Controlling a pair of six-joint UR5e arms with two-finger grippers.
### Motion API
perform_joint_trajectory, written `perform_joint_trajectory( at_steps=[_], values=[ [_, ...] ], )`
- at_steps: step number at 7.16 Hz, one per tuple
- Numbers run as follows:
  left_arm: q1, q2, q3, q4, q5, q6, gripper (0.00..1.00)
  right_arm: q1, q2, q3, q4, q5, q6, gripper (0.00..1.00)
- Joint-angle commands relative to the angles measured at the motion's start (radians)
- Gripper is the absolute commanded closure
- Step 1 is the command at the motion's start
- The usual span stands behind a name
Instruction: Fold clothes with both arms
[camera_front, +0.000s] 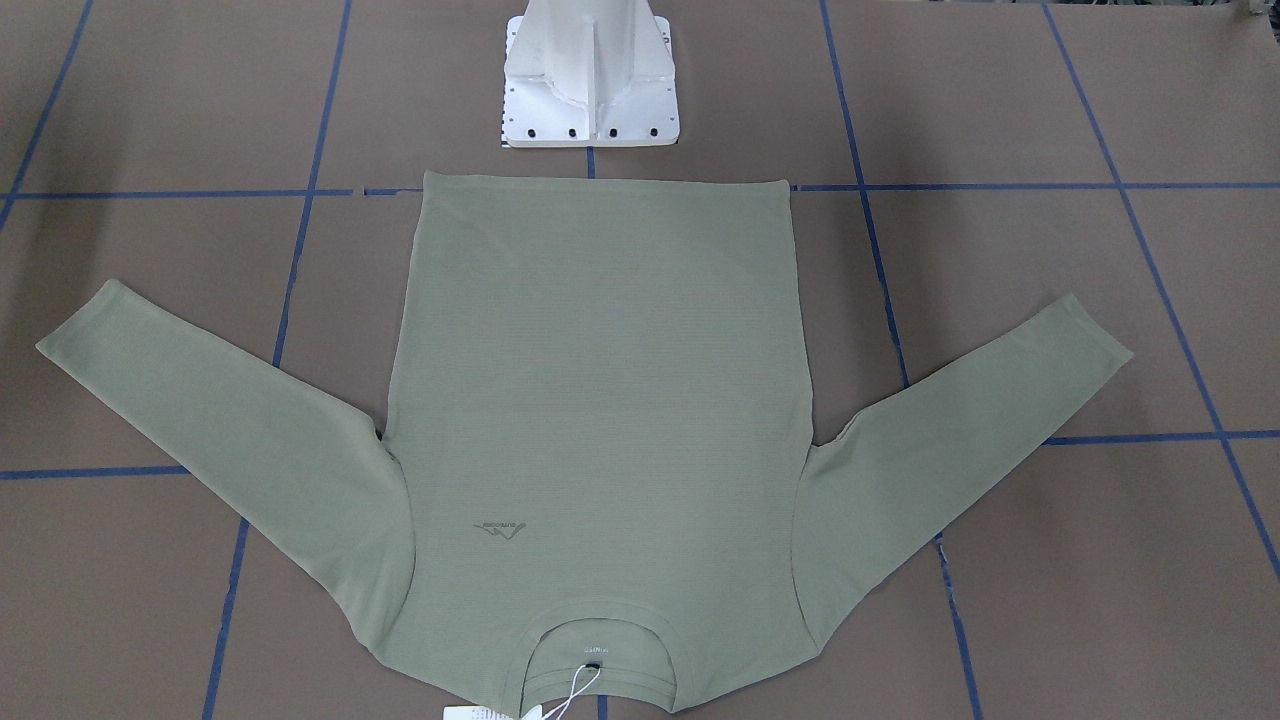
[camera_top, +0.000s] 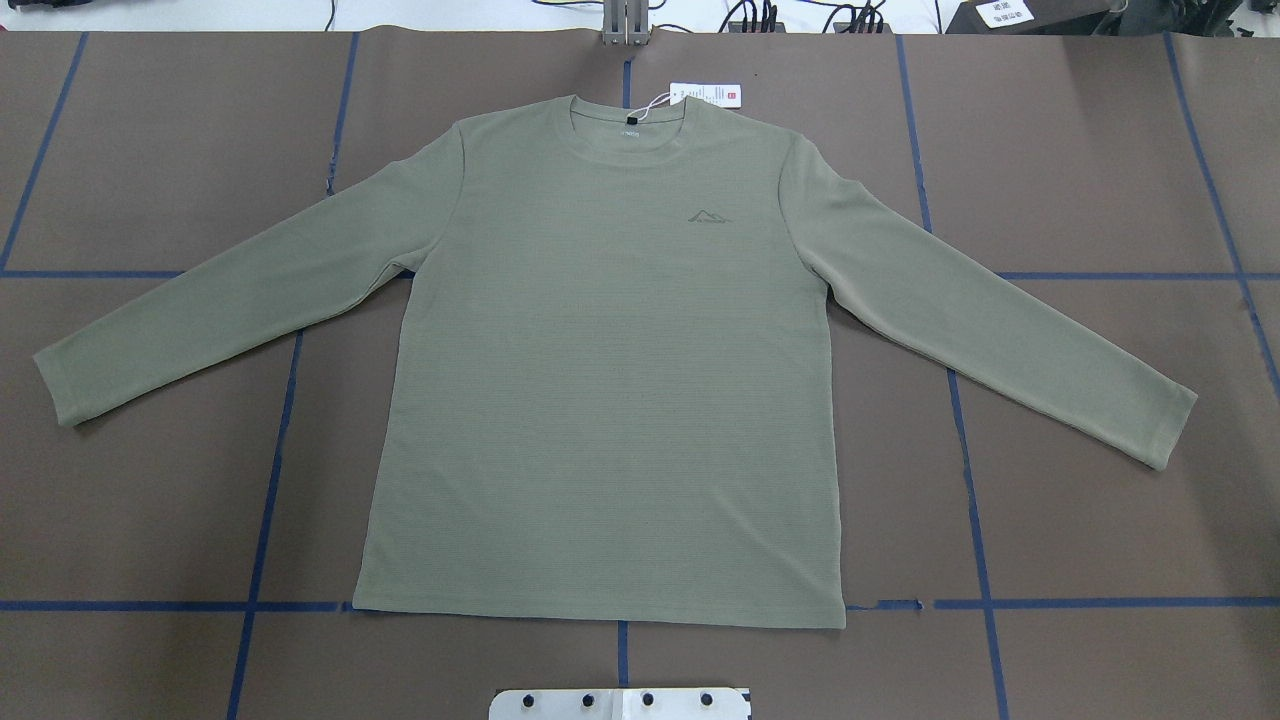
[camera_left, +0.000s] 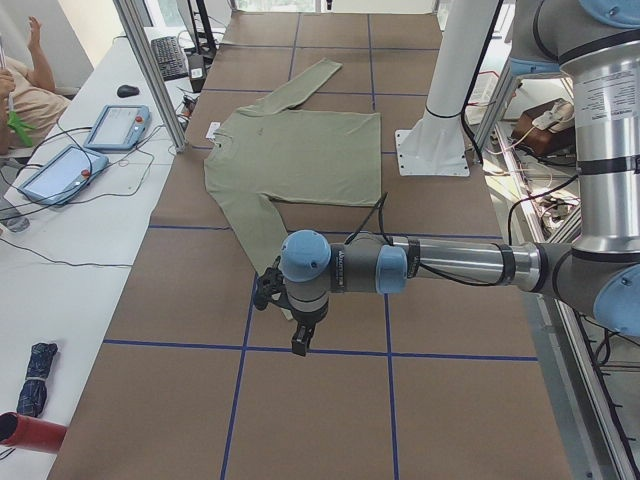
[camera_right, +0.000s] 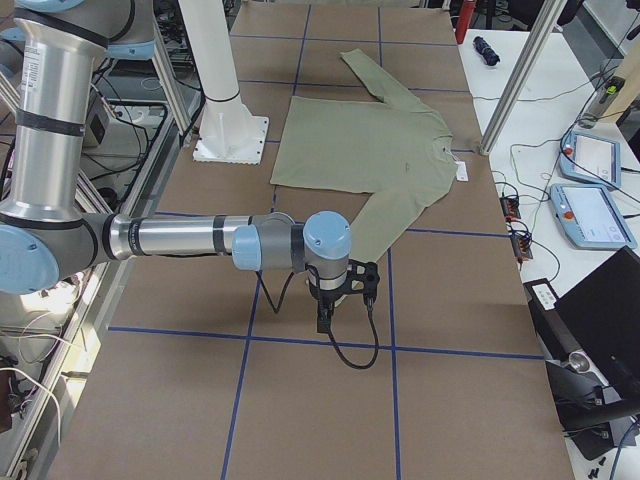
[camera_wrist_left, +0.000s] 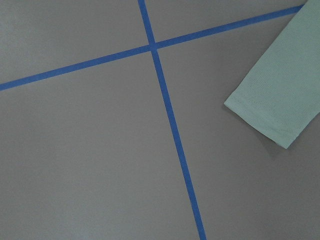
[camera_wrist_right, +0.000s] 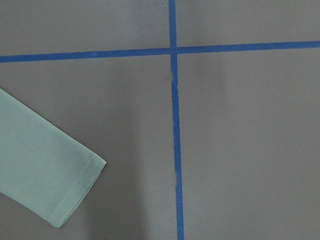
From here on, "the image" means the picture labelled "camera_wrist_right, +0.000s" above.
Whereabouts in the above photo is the sage green long-sleeve shirt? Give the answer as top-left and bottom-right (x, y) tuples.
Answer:
(0, 90), (106, 228)

